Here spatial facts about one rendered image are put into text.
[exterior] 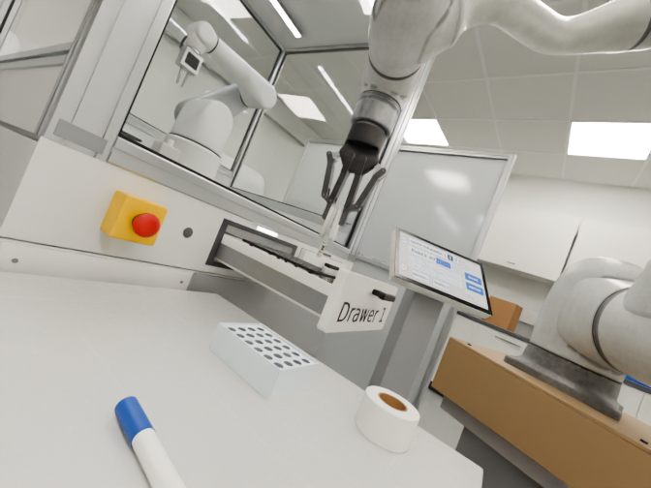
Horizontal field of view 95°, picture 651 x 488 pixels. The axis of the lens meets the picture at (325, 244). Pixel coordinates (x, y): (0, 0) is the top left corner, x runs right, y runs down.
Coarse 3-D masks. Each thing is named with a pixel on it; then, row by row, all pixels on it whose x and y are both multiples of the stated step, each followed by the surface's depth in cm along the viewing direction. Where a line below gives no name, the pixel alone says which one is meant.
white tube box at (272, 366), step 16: (224, 336) 40; (240, 336) 41; (256, 336) 42; (272, 336) 45; (224, 352) 39; (240, 352) 38; (256, 352) 36; (272, 352) 39; (288, 352) 41; (240, 368) 37; (256, 368) 36; (272, 368) 35; (288, 368) 35; (304, 368) 38; (256, 384) 35; (272, 384) 34; (288, 384) 36; (304, 384) 39
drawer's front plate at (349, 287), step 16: (352, 272) 51; (336, 288) 49; (352, 288) 52; (368, 288) 58; (384, 288) 65; (336, 304) 49; (352, 304) 54; (368, 304) 61; (384, 304) 69; (320, 320) 50; (336, 320) 51; (384, 320) 72
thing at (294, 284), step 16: (224, 240) 68; (240, 240) 75; (224, 256) 67; (240, 256) 64; (256, 256) 63; (272, 256) 86; (240, 272) 64; (256, 272) 61; (272, 272) 59; (288, 272) 57; (304, 272) 56; (272, 288) 58; (288, 288) 56; (304, 288) 55; (320, 288) 53; (304, 304) 54; (320, 304) 52
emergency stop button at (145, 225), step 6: (138, 216) 47; (144, 216) 47; (150, 216) 48; (138, 222) 46; (144, 222) 47; (150, 222) 48; (156, 222) 48; (138, 228) 46; (144, 228) 47; (150, 228) 48; (156, 228) 49; (138, 234) 47; (144, 234) 48; (150, 234) 48
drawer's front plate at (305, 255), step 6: (300, 252) 94; (306, 252) 93; (312, 252) 96; (300, 258) 93; (306, 258) 94; (312, 258) 97; (318, 258) 100; (324, 258) 103; (318, 264) 101; (324, 264) 104; (336, 264) 111; (342, 264) 115
